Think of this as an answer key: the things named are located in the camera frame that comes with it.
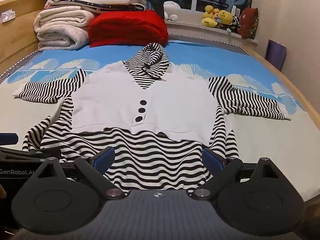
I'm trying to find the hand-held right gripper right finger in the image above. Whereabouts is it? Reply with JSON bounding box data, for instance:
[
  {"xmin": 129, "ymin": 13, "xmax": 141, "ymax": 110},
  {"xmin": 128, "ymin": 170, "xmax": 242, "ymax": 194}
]
[{"xmin": 194, "ymin": 147, "xmax": 278, "ymax": 200}]

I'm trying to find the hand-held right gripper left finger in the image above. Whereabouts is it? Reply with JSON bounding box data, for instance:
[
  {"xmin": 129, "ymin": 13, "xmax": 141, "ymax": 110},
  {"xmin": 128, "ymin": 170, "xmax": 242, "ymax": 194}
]
[{"xmin": 37, "ymin": 146, "xmax": 123, "ymax": 200}]

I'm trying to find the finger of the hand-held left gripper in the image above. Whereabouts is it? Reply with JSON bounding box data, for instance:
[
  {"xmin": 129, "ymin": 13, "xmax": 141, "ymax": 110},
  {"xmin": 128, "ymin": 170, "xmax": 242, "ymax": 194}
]
[
  {"xmin": 0, "ymin": 146, "xmax": 62, "ymax": 161},
  {"xmin": 0, "ymin": 133, "xmax": 19, "ymax": 146}
]

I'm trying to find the black white striped hoodie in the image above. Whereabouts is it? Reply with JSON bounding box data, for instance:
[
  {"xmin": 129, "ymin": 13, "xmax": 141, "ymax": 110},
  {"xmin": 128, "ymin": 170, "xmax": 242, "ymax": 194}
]
[{"xmin": 12, "ymin": 42, "xmax": 293, "ymax": 198}]

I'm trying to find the blue white patterned bed sheet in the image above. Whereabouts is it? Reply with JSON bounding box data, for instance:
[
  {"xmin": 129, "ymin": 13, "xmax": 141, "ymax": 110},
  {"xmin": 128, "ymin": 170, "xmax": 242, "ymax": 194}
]
[{"xmin": 0, "ymin": 39, "xmax": 320, "ymax": 203}]

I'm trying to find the tissue box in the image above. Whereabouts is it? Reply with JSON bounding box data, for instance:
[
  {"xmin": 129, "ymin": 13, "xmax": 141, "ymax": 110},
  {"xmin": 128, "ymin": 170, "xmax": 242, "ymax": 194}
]
[{"xmin": 0, "ymin": 10, "xmax": 17, "ymax": 25}]

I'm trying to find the white fleece folded blanket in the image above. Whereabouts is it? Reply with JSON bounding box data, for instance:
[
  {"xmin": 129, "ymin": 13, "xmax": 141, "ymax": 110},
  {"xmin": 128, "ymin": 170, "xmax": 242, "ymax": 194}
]
[{"xmin": 34, "ymin": 6, "xmax": 97, "ymax": 52}]

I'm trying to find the purple box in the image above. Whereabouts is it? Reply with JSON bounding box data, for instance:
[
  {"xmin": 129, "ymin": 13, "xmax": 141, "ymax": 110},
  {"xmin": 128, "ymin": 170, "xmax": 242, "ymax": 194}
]
[{"xmin": 265, "ymin": 39, "xmax": 287, "ymax": 71}]

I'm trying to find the white window sill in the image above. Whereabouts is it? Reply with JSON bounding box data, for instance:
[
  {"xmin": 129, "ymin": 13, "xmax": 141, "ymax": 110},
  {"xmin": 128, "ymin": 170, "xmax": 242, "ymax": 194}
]
[{"xmin": 165, "ymin": 19, "xmax": 258, "ymax": 46}]

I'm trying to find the red folded blanket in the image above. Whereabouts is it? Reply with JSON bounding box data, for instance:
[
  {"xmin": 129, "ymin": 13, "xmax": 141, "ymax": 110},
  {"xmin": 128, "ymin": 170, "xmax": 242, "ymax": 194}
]
[{"xmin": 88, "ymin": 9, "xmax": 169, "ymax": 48}]

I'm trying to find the black white striped plush toy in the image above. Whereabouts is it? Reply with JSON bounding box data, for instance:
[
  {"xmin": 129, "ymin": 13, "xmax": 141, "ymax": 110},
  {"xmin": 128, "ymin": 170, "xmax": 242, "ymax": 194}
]
[{"xmin": 229, "ymin": 15, "xmax": 242, "ymax": 33}]

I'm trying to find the yellow plush toy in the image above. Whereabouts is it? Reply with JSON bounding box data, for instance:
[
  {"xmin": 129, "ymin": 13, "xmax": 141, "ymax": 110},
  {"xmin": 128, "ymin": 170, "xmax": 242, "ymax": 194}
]
[{"xmin": 215, "ymin": 9, "xmax": 235, "ymax": 30}]

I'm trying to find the brown cushion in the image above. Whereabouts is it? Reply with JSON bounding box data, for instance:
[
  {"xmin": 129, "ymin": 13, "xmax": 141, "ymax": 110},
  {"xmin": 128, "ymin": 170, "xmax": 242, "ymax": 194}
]
[{"xmin": 237, "ymin": 7, "xmax": 259, "ymax": 40}]

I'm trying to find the yellow plush duck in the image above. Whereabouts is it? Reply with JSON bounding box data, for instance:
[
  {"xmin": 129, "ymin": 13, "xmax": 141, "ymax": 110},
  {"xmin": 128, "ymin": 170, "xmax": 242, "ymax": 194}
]
[{"xmin": 201, "ymin": 4, "xmax": 221, "ymax": 28}]

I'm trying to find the wooden bed frame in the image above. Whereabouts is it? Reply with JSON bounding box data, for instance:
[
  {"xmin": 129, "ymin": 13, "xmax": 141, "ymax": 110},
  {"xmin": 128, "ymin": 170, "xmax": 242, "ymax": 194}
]
[{"xmin": 0, "ymin": 0, "xmax": 320, "ymax": 205}]

